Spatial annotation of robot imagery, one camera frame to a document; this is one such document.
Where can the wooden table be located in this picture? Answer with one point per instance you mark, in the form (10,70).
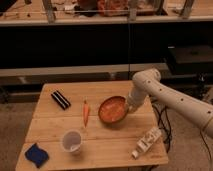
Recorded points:
(103,146)

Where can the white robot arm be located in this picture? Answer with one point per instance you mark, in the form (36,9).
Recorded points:
(147,82)

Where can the clear plastic cup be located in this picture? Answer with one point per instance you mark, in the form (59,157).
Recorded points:
(71,142)

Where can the black box on shelf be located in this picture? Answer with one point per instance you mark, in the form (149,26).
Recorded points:
(190,60)

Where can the long wooden shelf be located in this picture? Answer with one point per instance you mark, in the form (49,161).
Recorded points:
(91,12)

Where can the black striped box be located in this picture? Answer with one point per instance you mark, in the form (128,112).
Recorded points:
(60,100)

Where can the orange ceramic bowl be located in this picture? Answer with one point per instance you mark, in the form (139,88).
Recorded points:
(112,110)

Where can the white plastic bottle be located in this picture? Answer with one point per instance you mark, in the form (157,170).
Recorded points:
(146,141)

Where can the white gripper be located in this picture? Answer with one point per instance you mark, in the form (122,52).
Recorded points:
(131,104)

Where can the orange carrot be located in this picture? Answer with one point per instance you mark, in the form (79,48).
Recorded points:
(86,111)

